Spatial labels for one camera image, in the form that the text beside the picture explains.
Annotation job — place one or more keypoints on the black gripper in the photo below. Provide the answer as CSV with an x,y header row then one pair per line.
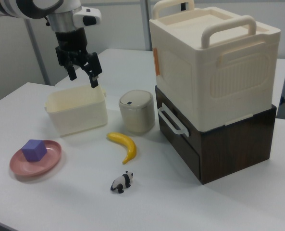
x,y
71,42

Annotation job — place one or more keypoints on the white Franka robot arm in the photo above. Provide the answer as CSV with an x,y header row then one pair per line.
x,y
60,21

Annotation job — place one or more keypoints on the cream open plastic bin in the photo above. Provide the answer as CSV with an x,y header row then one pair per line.
x,y
79,108

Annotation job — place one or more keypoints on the dark wood drawer cabinet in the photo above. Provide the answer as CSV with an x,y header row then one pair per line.
x,y
236,149

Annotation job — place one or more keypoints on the small beige lidded trash can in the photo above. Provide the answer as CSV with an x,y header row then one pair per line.
x,y
137,111

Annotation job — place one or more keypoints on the orange tag on storage box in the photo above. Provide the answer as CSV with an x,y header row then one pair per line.
x,y
157,61

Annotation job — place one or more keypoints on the yellow banana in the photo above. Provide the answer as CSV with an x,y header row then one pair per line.
x,y
129,146

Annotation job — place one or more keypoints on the purple cube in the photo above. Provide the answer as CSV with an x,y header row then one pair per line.
x,y
34,150

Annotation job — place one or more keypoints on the pink round plate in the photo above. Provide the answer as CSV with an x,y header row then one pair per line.
x,y
39,166

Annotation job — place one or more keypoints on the black and white panda figure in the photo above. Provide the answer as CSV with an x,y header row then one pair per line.
x,y
121,181

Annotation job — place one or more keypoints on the grey metal frame post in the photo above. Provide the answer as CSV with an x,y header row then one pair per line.
x,y
147,24

